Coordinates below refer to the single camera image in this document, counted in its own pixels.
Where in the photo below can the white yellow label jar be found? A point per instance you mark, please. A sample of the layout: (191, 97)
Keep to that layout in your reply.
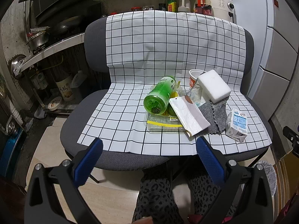
(65, 89)

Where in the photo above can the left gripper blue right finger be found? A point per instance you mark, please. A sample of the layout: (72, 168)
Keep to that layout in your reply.
(210, 161)

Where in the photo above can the steel counter shelf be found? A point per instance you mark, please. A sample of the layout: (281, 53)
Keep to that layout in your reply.
(57, 47)

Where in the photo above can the green tea plastic bottle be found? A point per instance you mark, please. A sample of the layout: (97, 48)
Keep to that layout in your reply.
(157, 100)

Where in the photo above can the grey office chair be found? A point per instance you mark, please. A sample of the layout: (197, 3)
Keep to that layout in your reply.
(93, 42)

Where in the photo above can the orange white paper bowl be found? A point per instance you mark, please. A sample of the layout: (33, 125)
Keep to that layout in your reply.
(193, 76)

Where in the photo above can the white sponge block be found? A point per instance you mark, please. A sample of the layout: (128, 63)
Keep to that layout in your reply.
(214, 86)

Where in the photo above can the small floor dish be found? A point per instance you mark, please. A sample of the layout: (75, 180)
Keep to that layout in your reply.
(55, 103)

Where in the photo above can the striped wooden box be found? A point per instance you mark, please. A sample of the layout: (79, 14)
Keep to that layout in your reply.
(287, 178)

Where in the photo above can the grey white refrigerator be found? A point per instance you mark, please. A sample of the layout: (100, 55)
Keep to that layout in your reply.
(274, 28)

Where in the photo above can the grey rag cloth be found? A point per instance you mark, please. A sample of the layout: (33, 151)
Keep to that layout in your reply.
(216, 115)

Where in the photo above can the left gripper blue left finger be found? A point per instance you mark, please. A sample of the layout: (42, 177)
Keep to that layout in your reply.
(84, 162)

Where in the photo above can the yellow cap green bottle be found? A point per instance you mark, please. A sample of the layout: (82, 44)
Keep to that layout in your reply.
(171, 6)

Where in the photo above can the dark soy sauce bottle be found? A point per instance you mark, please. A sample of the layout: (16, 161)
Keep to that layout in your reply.
(162, 5)

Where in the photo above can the blue white milk carton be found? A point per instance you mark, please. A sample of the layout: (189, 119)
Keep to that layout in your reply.
(236, 125)

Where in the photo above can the clear plastic tray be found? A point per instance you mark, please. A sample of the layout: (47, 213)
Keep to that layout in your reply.
(163, 123)

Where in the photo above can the white brown paper bag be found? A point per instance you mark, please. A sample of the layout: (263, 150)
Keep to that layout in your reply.
(189, 115)

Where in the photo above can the red label oil bottle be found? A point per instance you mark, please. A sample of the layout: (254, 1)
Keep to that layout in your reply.
(203, 7)

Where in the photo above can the white kitchen appliance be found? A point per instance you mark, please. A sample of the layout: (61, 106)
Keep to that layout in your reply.
(223, 9)

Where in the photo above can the clear plastic wrapper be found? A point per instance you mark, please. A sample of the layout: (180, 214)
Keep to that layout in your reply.
(195, 93)

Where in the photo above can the white plastic jug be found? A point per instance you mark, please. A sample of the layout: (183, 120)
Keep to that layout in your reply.
(184, 6)

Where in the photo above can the white black grid cloth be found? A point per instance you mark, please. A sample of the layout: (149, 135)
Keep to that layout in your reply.
(144, 51)

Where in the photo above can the steel cooking pot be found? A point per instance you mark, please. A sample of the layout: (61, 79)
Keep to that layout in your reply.
(37, 37)

